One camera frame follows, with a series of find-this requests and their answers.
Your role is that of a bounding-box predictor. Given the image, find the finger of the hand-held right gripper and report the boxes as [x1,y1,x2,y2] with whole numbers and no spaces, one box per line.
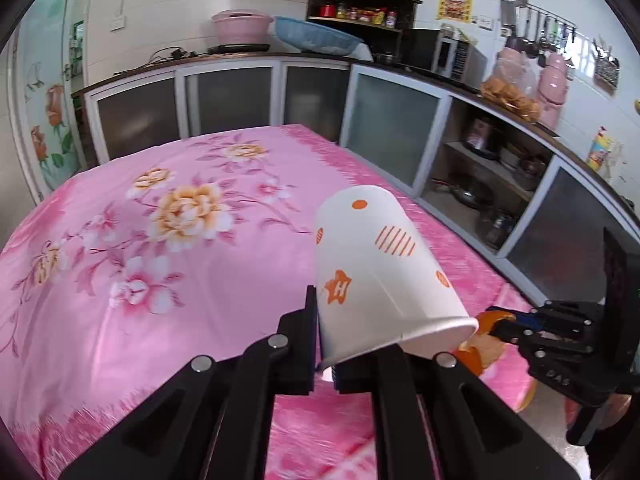
[486,301,607,334]
[492,321,619,408]

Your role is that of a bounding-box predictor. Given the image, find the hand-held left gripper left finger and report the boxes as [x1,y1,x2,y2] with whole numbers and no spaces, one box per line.
[59,285,319,480]

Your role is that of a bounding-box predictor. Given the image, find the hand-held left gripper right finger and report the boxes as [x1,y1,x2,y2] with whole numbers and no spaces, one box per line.
[332,343,584,480]

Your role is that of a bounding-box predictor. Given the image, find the orange peel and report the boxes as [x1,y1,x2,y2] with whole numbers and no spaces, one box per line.
[452,311,519,377]

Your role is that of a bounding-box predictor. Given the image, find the white paper cup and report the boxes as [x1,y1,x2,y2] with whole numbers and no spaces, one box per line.
[313,185,480,372]

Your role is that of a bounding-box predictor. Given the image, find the glass lid pot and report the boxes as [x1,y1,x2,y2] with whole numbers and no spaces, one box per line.
[477,207,519,249]

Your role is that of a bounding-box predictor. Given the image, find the dark pots in cabinet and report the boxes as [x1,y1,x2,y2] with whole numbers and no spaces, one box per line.
[500,142,551,191]

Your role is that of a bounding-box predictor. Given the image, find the steel pan in cabinet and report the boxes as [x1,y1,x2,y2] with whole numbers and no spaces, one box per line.
[432,172,494,209]

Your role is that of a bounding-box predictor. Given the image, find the pink floral blanket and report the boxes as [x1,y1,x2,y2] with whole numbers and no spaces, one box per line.
[0,124,539,480]

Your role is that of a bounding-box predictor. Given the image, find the pink thermos jug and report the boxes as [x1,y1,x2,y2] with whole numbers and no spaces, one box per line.
[537,52,571,131]

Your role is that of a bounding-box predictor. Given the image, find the plastic bag of fried food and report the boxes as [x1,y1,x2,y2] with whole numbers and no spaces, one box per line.
[480,49,544,122]

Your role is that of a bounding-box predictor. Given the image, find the hanging tool rack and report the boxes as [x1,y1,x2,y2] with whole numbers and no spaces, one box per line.
[592,37,621,92]

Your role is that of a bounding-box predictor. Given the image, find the kitchen counter cabinet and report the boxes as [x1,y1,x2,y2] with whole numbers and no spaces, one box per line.
[72,52,640,322]

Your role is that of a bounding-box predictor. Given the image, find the silver microwave oven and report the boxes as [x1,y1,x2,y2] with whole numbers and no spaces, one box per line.
[400,27,489,89]

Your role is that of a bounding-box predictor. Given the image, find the hanging kitchen utensils rack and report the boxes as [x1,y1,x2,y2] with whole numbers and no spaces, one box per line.
[500,0,579,69]

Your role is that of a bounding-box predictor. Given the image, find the black induction cooker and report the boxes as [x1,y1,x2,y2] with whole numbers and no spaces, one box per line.
[207,42,271,55]

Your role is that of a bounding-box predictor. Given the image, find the blue plastic basin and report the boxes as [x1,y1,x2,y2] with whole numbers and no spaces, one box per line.
[274,16,367,57]

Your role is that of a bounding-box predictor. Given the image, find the pink pot with lid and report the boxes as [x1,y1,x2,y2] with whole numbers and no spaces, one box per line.
[210,9,275,46]

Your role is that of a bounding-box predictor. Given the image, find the dark wooden spice shelf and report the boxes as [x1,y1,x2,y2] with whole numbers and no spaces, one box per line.
[304,0,424,32]

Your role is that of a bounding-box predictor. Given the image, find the row of sauce jars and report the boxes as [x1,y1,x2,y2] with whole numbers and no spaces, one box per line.
[336,2,399,29]

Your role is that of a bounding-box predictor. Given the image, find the flower print glass door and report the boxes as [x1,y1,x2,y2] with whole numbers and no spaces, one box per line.
[10,0,87,202]

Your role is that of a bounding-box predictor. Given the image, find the yellow wall poster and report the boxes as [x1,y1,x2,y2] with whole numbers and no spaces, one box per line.
[438,0,474,24]

